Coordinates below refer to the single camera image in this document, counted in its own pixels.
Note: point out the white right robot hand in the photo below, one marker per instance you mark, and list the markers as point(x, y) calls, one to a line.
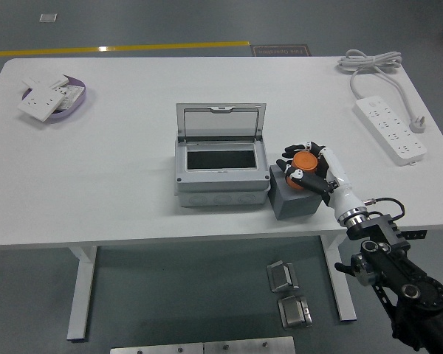
point(341, 191)

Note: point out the orange cylinder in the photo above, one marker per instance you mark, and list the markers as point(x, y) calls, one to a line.
point(304, 162)

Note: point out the grey junction box clear lid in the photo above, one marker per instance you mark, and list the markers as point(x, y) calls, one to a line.
point(221, 184)

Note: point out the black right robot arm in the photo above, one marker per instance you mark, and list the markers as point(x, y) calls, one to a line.
point(384, 228)

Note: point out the grey cube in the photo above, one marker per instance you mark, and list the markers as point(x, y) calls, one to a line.
point(295, 206)

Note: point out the white power strip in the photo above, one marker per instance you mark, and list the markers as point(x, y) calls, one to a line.
point(387, 129)

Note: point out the black table control panel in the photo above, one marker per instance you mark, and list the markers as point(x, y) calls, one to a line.
point(415, 234)

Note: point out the white table leg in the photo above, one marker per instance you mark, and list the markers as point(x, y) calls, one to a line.
point(345, 302)
point(82, 295)

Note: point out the brown floor sign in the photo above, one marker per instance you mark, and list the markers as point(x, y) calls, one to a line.
point(280, 51)

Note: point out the steel plate with screws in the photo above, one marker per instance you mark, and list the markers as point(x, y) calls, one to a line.
point(155, 349)
point(251, 346)

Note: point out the yellow floor tape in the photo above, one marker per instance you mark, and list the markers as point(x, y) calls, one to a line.
point(133, 48)

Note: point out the purple oval tray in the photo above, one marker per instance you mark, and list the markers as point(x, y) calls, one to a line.
point(82, 96)

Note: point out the printed white socket plate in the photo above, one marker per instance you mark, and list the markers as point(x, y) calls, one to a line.
point(72, 94)

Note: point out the small square floor plate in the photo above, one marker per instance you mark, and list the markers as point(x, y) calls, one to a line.
point(48, 17)

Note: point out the open steel bracket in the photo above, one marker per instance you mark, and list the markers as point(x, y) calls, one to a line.
point(280, 276)

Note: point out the closed steel bracket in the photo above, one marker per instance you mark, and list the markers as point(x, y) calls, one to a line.
point(293, 313)

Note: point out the large white wall socket plate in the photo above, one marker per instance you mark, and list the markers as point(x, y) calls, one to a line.
point(40, 103)

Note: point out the white wall switch plate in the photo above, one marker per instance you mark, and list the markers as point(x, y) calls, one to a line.
point(44, 80)

